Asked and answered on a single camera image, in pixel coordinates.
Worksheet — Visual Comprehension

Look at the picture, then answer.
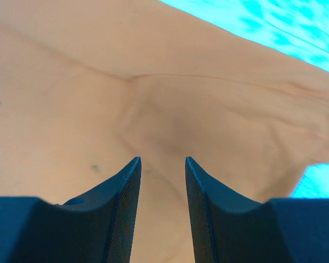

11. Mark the orange t shirt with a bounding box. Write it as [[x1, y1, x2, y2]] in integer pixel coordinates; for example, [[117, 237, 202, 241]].
[[0, 1, 329, 262]]

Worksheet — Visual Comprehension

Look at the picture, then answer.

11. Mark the floral patterned table mat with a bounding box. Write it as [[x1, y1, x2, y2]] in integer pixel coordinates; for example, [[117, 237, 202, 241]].
[[146, 1, 329, 199]]

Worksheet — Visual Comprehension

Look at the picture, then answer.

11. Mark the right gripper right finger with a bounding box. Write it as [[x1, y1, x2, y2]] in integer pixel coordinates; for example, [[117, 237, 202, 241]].
[[185, 157, 329, 262]]

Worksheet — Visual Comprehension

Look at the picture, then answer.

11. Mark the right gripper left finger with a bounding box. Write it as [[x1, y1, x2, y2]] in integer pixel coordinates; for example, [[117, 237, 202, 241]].
[[0, 157, 141, 262]]

